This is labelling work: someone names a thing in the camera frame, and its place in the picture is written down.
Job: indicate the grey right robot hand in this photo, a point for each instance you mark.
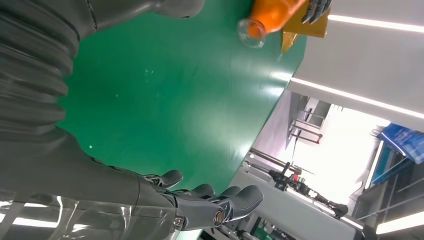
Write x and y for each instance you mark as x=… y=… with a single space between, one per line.
x=82 y=192

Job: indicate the yellow film wrapped cardboard box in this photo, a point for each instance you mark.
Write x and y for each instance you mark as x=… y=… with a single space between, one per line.
x=308 y=30

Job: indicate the green table mat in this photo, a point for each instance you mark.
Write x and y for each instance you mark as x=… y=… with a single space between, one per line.
x=172 y=99

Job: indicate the blue board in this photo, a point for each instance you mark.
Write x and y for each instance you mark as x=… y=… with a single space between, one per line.
x=404 y=142

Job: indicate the grey wheeled machine base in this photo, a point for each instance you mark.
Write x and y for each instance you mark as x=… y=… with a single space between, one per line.
x=298 y=212

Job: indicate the metal frame rack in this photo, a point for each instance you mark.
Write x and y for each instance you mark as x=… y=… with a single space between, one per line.
x=308 y=129

